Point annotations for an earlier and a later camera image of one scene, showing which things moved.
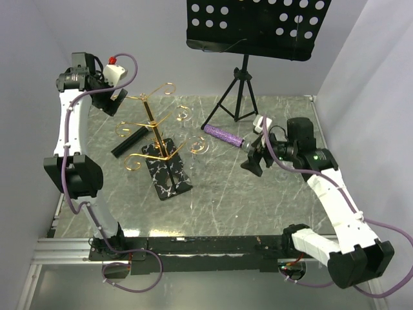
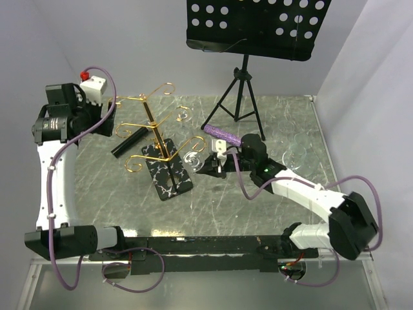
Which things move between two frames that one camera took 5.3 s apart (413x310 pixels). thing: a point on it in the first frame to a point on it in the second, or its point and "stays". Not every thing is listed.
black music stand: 284,30 stays
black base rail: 193,255 stays
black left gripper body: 102,101 to 87,112
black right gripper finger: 253,164 to 210,166
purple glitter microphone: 227,137 stays
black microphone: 117,150 stays
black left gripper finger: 119,101 to 106,128
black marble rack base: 167,170 stays
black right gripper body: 283,150 to 246,165
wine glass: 197,144 to 193,161
